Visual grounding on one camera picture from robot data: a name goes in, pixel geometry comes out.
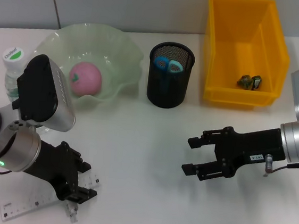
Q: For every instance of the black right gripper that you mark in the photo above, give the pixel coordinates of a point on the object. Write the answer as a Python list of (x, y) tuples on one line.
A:
[(250, 146)]

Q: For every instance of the blue scissors with sheath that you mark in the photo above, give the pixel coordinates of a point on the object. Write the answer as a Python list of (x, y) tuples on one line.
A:
[(167, 67)]

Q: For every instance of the green glass fruit plate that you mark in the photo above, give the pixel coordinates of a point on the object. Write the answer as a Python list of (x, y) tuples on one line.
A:
[(113, 52)]

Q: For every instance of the pink toy peach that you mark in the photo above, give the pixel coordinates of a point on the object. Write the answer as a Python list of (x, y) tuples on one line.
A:
[(86, 80)]

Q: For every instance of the clear green-label water bottle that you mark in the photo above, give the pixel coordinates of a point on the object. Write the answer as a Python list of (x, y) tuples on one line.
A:
[(12, 56)]

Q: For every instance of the grey and white pen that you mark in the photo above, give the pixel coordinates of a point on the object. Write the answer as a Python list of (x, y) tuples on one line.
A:
[(72, 212)]

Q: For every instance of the yellow plastic bin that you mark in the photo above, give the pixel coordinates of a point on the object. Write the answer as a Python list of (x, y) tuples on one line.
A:
[(235, 32)]

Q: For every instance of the green plastic wrapper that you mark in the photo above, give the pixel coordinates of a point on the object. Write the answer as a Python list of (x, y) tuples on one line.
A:
[(249, 81)]

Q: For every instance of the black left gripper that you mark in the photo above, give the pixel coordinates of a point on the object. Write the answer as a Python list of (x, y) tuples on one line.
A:
[(53, 166)]

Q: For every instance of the black mesh pen holder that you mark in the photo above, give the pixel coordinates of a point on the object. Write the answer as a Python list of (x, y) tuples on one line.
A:
[(167, 92)]

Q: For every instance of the transparent plastic ruler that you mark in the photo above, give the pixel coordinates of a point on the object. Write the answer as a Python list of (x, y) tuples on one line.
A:
[(21, 207)]

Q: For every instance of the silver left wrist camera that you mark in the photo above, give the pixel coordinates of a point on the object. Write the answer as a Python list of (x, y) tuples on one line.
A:
[(44, 93)]

